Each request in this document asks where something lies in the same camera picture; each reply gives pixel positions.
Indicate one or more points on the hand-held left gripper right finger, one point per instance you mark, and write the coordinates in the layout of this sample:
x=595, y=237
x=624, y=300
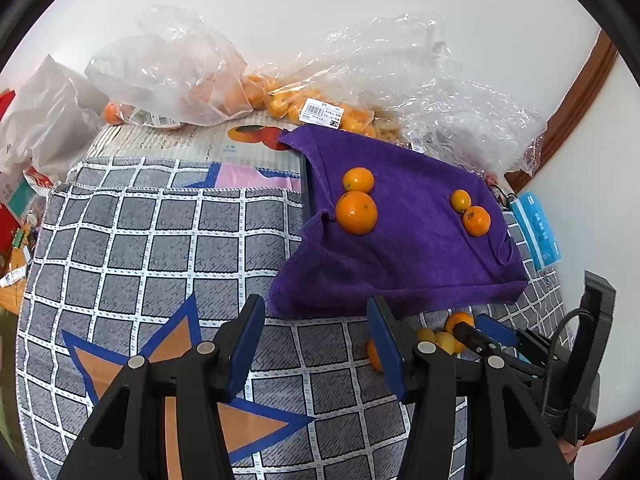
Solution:
x=387, y=345

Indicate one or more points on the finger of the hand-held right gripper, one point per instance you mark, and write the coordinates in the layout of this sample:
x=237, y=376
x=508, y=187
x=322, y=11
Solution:
x=470, y=337
x=497, y=329

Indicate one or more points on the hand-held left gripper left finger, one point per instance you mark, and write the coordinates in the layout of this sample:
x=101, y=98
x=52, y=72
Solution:
x=250, y=340

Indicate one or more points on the orange kumquat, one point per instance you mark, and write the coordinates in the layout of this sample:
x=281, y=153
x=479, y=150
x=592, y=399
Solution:
x=425, y=335
x=459, y=320
x=460, y=200

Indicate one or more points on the purple towel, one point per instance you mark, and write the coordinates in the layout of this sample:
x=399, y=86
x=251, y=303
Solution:
x=415, y=260

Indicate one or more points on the large orange mandarin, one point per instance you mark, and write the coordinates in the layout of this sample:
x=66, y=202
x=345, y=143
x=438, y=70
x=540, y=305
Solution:
x=356, y=212

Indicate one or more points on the blue tissue pack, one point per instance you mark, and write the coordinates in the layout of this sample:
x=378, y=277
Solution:
x=537, y=230

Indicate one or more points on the grey checked cloth with stars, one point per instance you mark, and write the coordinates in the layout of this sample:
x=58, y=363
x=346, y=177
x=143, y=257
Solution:
x=150, y=240

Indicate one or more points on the cardboard box with orange print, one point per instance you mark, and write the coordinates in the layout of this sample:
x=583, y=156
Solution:
x=165, y=142

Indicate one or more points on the clear bag of oranges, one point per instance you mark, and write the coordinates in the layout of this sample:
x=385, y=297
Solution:
x=450, y=100

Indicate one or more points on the pile of bagged oranges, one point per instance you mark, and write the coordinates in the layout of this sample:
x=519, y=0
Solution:
x=280, y=102

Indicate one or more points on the wooden side table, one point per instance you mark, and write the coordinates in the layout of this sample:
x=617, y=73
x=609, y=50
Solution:
x=12, y=290

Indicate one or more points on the clear plastic bag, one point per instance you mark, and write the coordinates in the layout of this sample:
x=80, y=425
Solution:
x=165, y=60

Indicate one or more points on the white plastic bag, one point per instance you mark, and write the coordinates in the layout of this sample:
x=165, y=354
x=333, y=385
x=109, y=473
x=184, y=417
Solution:
x=50, y=110

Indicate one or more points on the red paper bag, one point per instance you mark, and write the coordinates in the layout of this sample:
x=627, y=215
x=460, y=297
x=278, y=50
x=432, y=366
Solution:
x=5, y=105

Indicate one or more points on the brown wooden door frame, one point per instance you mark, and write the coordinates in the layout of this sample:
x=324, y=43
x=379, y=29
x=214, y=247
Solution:
x=585, y=85

